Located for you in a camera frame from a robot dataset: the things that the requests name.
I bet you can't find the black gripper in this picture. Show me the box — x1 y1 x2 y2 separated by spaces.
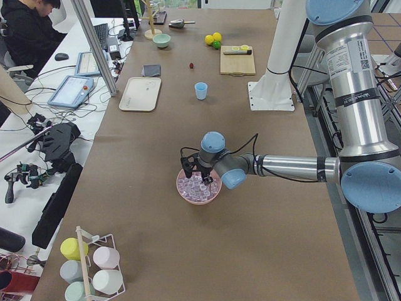
180 153 213 185

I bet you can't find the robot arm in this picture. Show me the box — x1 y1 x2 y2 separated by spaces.
180 1 400 213

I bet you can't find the pile of ice cubes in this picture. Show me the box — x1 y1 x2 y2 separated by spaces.
177 171 221 201

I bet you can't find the light blue cup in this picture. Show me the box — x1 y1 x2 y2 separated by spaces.
194 82 208 100

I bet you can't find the pink cup in rack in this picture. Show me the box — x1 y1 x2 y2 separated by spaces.
93 246 120 269

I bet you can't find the white cup in rack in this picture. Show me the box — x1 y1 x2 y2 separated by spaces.
92 270 123 295

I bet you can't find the wooden cup tree stand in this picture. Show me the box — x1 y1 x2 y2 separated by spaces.
141 0 162 40

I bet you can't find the yellow cup in rack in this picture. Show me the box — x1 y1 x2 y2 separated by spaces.
60 238 80 261

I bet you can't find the steel ice scoop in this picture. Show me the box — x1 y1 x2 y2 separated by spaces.
169 19 195 29

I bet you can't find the grey cup in rack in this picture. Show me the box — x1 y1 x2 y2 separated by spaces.
60 260 83 284

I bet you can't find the green cup in rack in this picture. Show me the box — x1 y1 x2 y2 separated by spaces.
65 282 86 301

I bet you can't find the pink bowl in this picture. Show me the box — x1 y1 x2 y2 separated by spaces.
175 167 223 206

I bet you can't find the cream rabbit tray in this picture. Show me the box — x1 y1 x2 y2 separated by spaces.
119 77 162 112

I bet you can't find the grey folded cloth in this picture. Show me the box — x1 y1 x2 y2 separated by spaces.
141 64 161 77

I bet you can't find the wooden cutting board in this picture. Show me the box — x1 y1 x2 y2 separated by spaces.
220 45 256 76

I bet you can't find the green lime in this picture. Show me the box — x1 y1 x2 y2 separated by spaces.
212 41 221 50

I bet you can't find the yellow lemon outer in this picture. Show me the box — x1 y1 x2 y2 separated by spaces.
204 34 214 45

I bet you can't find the light green bowl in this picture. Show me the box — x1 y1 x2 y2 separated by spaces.
152 33 171 49

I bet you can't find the yellow lemon near lime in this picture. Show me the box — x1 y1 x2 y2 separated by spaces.
212 32 222 42

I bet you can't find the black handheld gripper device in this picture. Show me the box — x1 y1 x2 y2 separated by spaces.
28 114 81 173

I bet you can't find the near teach pendant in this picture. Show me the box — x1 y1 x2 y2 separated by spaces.
48 75 94 108

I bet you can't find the teach pendant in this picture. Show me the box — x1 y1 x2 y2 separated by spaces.
75 51 101 77
48 75 94 108

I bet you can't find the far teach pendant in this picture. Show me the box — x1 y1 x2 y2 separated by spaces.
75 51 101 77

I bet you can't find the black keyboard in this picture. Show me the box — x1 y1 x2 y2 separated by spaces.
93 23 108 50

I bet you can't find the black computer mouse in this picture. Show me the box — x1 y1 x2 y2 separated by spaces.
55 53 69 61

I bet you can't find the person in black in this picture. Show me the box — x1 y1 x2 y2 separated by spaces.
1 0 66 78

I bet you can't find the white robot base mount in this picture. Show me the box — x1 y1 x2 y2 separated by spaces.
248 0 306 112

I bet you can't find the white wire cup rack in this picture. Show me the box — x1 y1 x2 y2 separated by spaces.
70 227 126 300

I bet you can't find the aluminium frame post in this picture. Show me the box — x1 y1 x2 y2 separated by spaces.
71 0 117 97

